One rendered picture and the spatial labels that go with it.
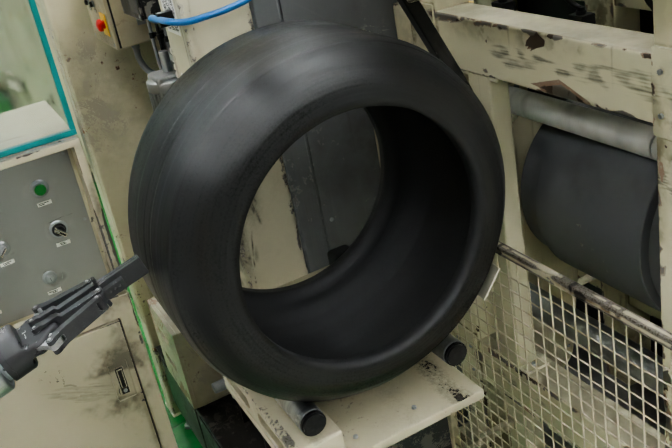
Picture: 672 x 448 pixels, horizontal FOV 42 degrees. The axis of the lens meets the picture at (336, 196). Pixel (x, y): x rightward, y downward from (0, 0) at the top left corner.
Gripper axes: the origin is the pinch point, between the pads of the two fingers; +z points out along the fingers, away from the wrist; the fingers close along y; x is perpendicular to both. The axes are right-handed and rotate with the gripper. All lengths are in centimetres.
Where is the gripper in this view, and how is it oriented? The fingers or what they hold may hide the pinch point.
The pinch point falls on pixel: (122, 276)
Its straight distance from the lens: 132.0
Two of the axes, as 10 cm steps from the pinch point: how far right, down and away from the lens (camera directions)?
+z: 7.9, -5.6, 2.5
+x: 4.0, 7.8, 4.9
